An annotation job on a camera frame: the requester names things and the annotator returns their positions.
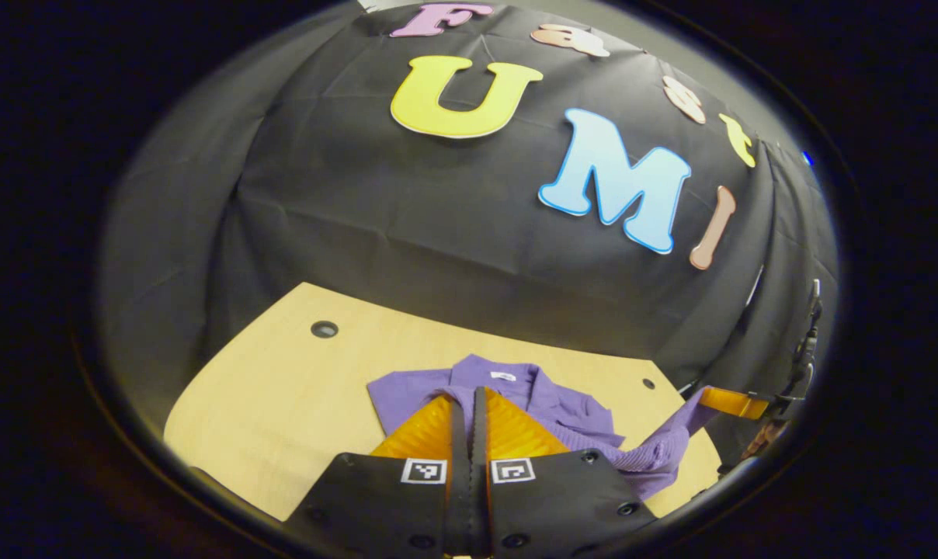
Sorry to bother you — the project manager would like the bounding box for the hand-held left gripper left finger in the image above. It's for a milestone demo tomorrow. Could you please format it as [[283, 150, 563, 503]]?
[[283, 387, 474, 559]]

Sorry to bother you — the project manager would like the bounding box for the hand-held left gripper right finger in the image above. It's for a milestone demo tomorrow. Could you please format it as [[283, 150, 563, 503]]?
[[473, 387, 660, 559]]

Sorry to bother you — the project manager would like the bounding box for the purple knit collared garment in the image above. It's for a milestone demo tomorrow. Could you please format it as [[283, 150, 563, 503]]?
[[367, 354, 722, 502]]

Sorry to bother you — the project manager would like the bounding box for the black backdrop cloth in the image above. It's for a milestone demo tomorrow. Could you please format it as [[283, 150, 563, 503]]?
[[100, 0, 841, 467]]

